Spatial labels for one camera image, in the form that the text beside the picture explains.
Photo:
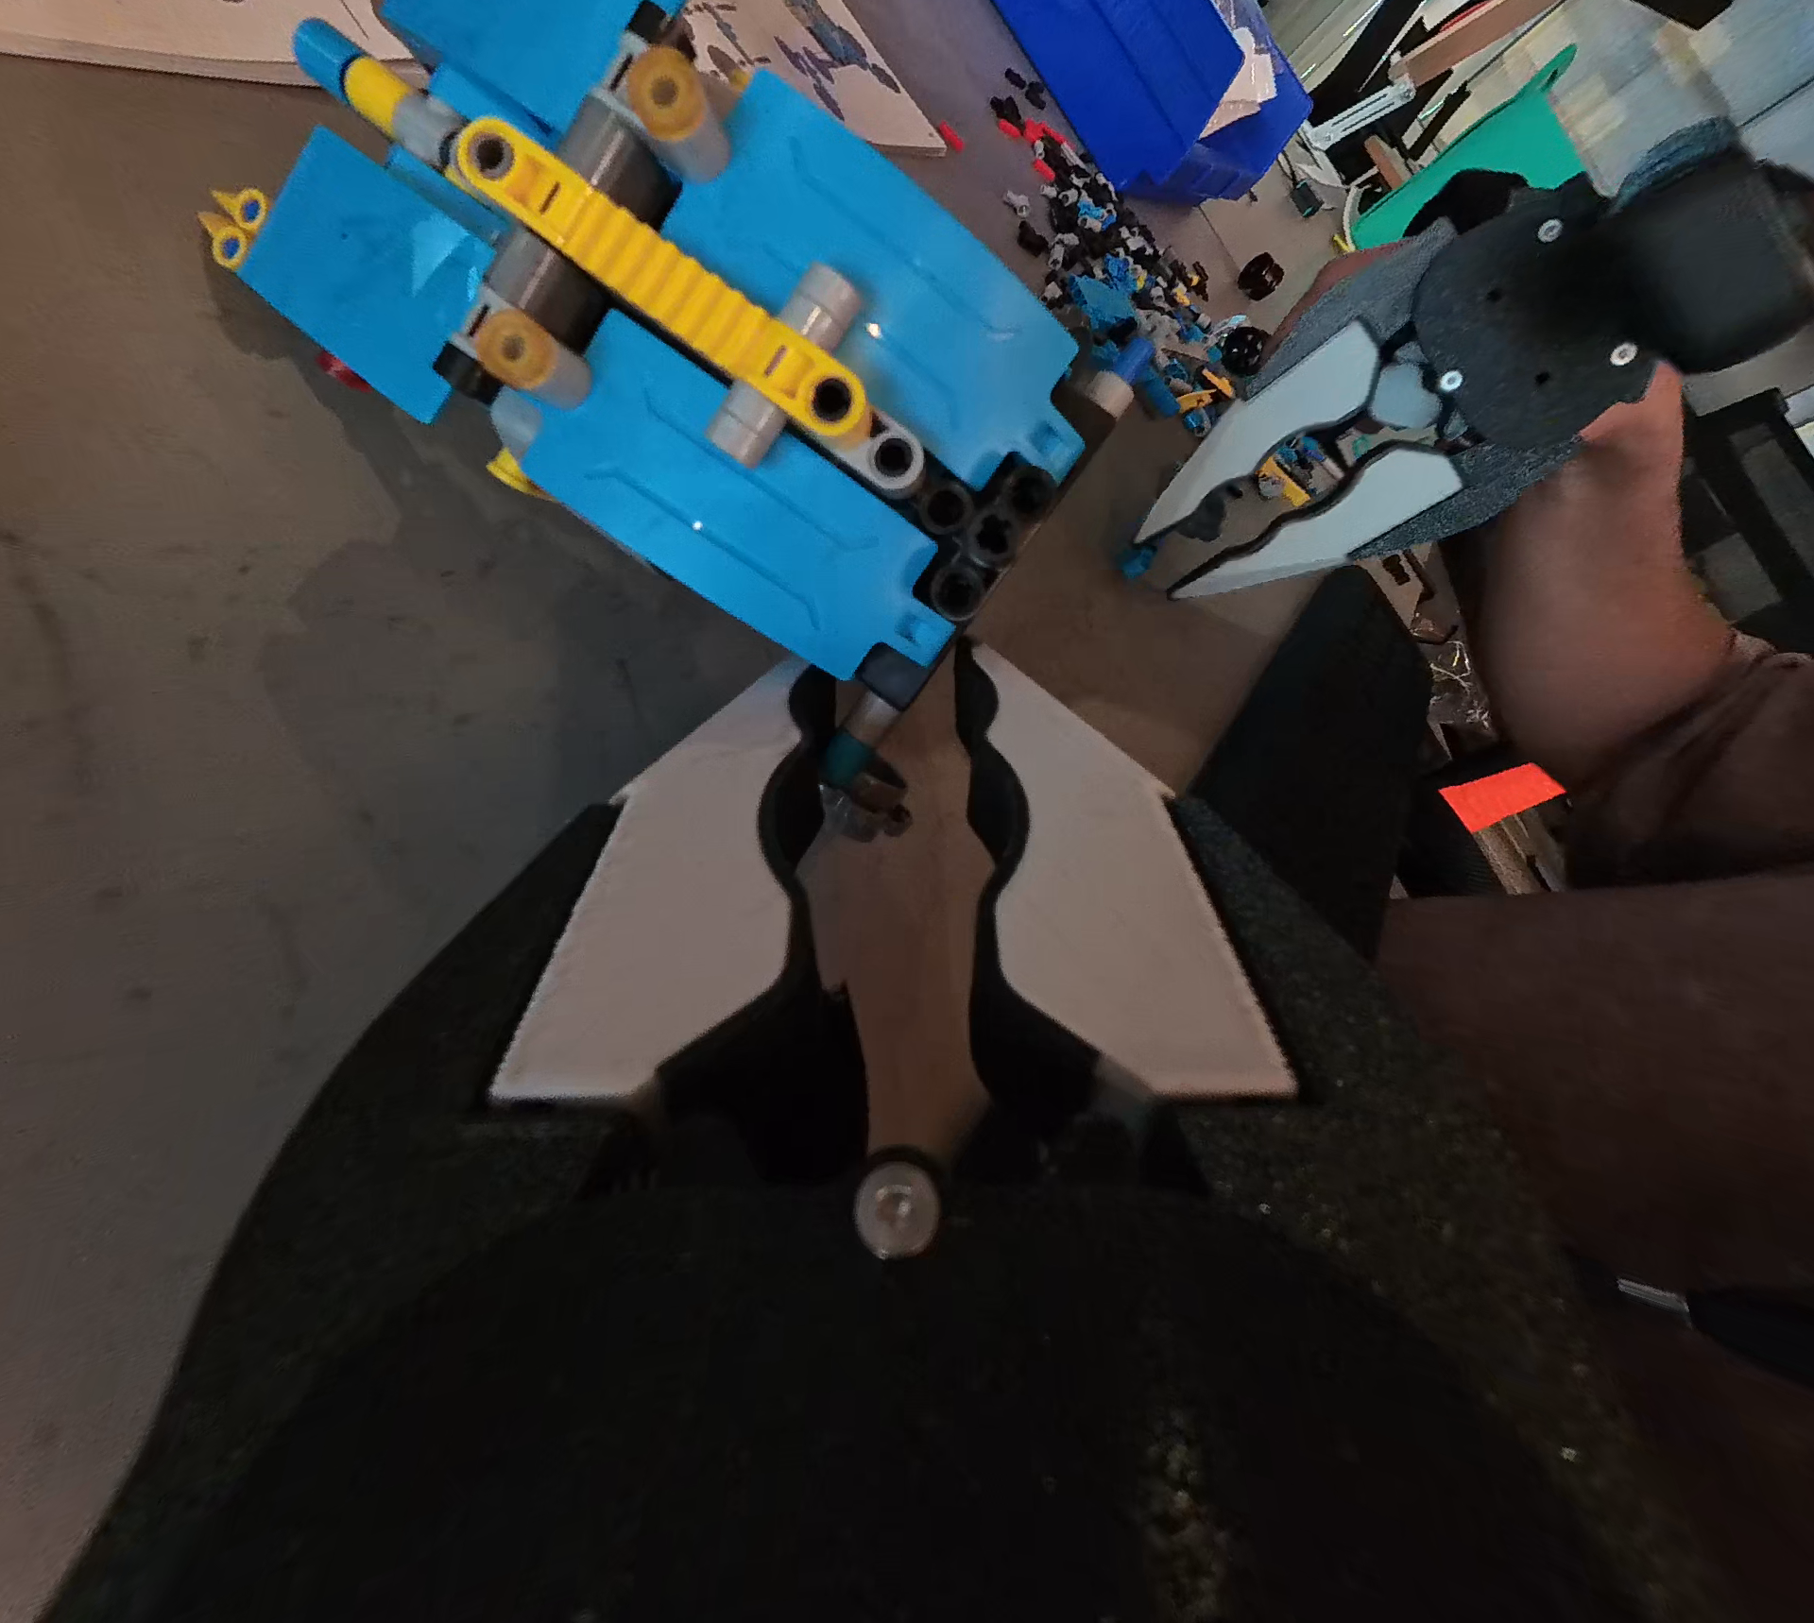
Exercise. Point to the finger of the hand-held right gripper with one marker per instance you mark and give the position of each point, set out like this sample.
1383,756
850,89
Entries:
1275,397
1360,510

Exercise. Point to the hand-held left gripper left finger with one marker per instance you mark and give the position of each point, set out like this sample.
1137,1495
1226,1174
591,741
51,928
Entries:
652,928

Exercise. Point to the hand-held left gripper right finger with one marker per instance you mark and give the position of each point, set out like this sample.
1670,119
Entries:
1134,928

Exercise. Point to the blue brick-built toy model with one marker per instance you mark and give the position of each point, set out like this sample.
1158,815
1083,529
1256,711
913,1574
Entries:
879,263

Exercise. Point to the small black wheel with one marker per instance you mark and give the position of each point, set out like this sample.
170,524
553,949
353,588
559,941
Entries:
1256,276
1245,350

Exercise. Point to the teal plastic container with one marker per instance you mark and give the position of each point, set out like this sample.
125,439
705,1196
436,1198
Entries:
1502,150

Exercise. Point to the pile of small building pieces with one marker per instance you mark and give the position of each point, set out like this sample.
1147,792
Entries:
1118,276

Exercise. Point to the crumpled clear plastic wrap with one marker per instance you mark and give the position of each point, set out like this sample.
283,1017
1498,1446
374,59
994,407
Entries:
1453,688

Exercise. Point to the bright orange object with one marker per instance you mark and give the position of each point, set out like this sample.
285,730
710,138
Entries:
1502,798

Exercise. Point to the person's brown shirt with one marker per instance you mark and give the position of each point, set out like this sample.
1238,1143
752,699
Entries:
1629,1013

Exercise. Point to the wooden chair with black frame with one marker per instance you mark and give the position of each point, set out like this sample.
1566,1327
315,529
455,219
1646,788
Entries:
1487,8

